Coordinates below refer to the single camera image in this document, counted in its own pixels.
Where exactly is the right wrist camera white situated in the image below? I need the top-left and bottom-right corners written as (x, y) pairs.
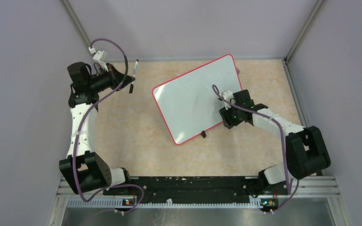
top-left (220, 90), bottom-right (233, 110)

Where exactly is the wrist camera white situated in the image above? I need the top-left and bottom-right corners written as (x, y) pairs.
top-left (88, 47), bottom-right (109, 72)
top-left (220, 90), bottom-right (233, 110)

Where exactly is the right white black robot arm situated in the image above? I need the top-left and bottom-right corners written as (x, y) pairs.
top-left (212, 85), bottom-right (331, 194)

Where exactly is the black white marker pen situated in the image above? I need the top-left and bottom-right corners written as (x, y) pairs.
top-left (129, 59), bottom-right (139, 94)

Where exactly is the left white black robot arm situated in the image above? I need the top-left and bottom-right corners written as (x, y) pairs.
top-left (59, 62), bottom-right (135, 195)

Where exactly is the pink framed whiteboard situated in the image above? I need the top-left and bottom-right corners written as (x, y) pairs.
top-left (152, 54), bottom-right (242, 145)

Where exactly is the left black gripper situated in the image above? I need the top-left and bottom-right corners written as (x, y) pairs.
top-left (88, 63), bottom-right (134, 92)

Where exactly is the white slotted cable duct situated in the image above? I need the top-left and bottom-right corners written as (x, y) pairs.
top-left (67, 198), bottom-right (263, 209)

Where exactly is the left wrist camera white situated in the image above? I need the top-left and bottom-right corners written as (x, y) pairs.
top-left (88, 47), bottom-right (109, 72)

